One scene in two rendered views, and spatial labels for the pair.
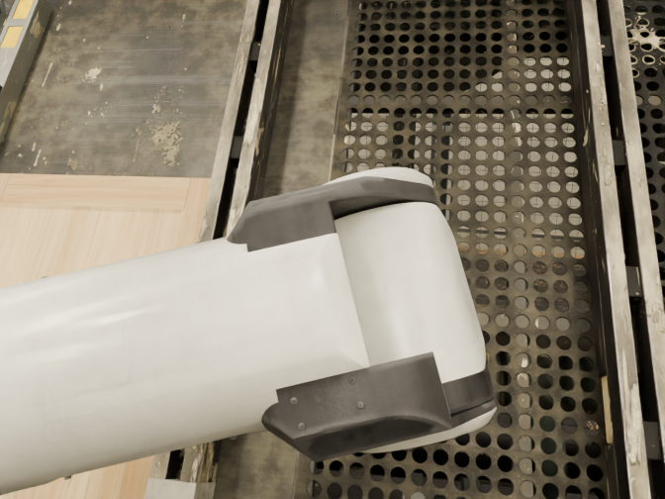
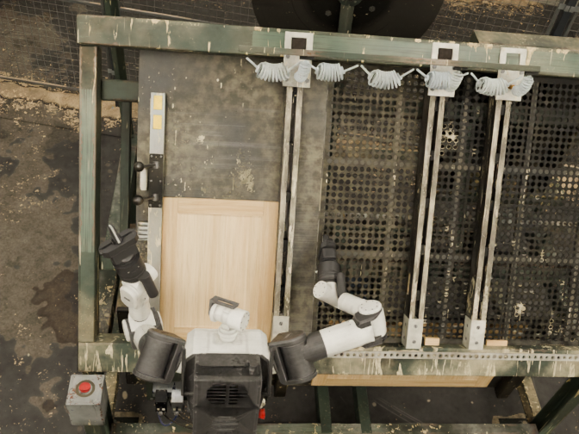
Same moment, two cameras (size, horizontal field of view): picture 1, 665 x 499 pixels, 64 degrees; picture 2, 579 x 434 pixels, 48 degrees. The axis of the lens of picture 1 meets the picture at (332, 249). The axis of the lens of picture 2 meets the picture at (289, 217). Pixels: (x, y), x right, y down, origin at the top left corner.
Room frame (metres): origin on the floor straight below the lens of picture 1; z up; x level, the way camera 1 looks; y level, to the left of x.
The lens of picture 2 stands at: (-0.81, 0.70, 3.15)
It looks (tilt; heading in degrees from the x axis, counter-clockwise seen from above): 47 degrees down; 341
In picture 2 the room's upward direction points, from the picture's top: 10 degrees clockwise
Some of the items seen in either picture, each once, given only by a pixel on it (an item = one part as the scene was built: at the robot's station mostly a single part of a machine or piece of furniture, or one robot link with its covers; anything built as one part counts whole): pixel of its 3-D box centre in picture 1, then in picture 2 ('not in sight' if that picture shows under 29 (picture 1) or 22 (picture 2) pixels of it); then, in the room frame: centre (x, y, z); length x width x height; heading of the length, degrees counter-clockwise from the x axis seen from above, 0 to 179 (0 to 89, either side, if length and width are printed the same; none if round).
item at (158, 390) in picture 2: not in sight; (208, 402); (0.39, 0.48, 0.69); 0.50 x 0.14 x 0.24; 81
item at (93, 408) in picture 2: not in sight; (88, 399); (0.39, 0.93, 0.84); 0.12 x 0.12 x 0.18; 81
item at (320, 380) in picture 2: not in sight; (414, 356); (0.55, -0.50, 0.53); 0.90 x 0.02 x 0.55; 81
